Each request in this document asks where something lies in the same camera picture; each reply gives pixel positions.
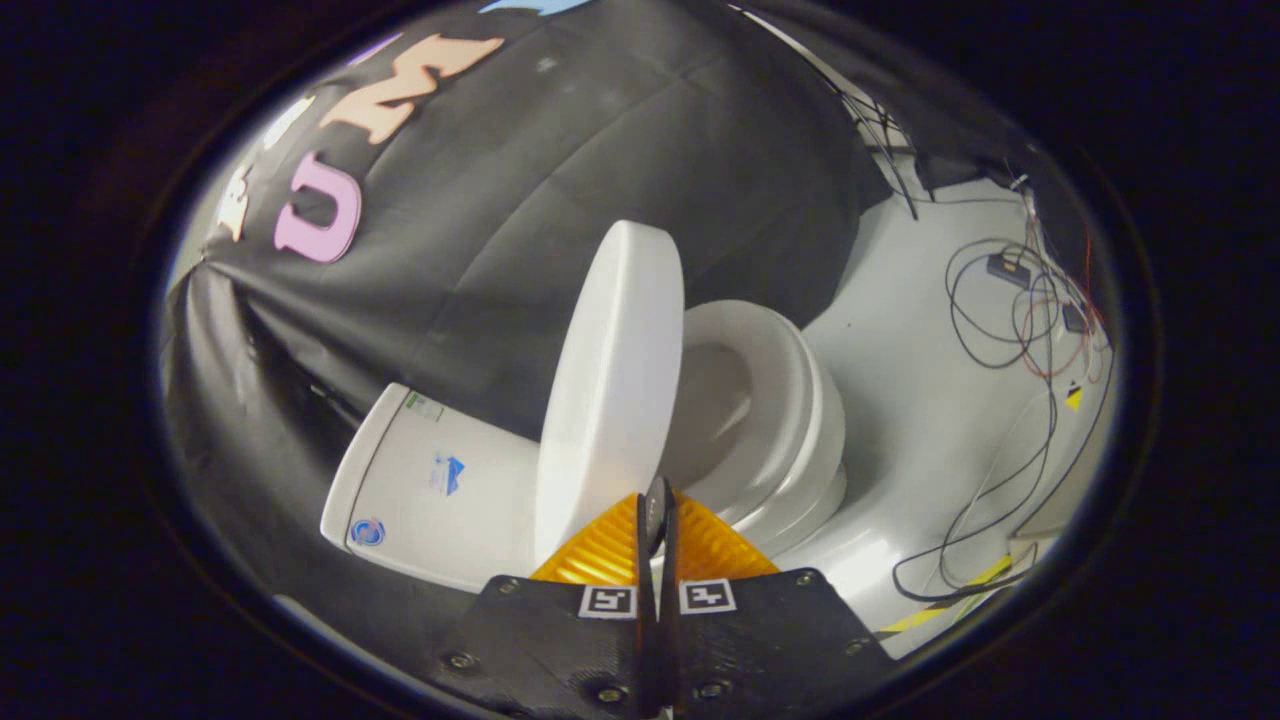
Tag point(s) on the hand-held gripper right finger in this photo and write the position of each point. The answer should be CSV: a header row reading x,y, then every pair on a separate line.
x,y
760,640

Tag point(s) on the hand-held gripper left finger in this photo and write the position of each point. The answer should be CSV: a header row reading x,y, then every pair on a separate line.
x,y
560,640

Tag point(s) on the white toilet lid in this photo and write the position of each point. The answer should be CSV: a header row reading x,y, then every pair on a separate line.
x,y
610,400

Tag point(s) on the white toilet bowl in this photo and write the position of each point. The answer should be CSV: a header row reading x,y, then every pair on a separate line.
x,y
825,490

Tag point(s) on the white toilet seat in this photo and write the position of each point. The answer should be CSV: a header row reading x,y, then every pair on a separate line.
x,y
785,400

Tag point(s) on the yellow black floor tape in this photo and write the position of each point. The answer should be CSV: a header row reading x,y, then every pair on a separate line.
x,y
975,582

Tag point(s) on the black backdrop cloth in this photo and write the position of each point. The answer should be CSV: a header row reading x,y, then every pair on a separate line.
x,y
560,200

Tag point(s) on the small black box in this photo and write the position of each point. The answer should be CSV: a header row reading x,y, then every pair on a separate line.
x,y
1008,270
1075,318

